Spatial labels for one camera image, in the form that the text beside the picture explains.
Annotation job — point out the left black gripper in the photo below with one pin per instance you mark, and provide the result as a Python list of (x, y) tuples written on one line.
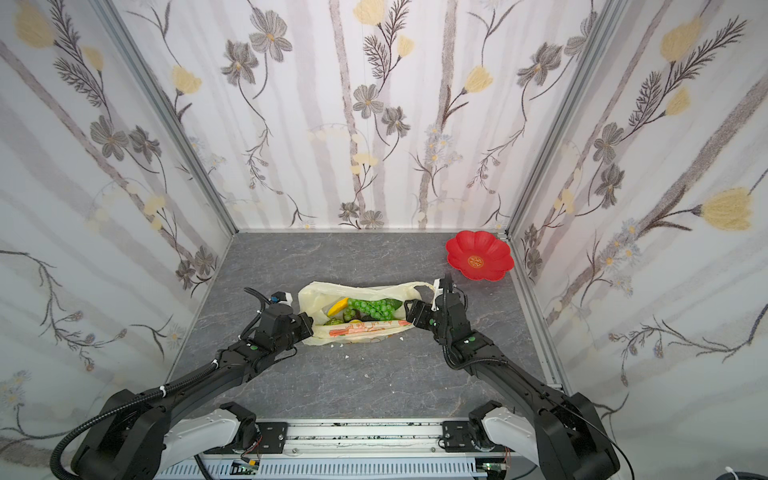
[(303, 324)]

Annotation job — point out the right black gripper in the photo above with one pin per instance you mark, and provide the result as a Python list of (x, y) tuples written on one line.
[(420, 314)]

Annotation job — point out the yellow plastic bag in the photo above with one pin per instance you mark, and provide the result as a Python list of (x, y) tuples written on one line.
[(316, 298)]

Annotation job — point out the red flower-shaped plate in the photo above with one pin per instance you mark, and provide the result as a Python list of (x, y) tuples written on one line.
[(479, 255)]

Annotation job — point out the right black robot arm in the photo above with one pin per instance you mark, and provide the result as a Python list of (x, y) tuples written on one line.
[(567, 439)]

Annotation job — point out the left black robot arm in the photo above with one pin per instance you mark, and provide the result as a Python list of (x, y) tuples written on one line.
[(126, 440)]

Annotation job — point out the yellow fake banana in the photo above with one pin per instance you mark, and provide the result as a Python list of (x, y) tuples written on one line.
[(338, 307)]

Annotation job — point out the green fake grapes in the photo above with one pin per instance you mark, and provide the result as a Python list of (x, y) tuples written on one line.
[(375, 310)]

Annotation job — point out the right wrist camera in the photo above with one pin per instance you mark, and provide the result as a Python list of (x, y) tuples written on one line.
[(438, 300)]

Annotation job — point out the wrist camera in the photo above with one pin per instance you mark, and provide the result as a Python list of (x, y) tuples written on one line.
[(281, 297), (438, 300)]

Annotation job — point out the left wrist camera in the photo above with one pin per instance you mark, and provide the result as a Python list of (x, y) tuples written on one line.
[(281, 297)]

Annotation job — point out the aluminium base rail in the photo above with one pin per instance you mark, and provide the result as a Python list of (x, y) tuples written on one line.
[(383, 438)]

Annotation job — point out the white perforated cable duct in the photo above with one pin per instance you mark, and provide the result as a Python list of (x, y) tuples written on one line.
[(354, 468)]

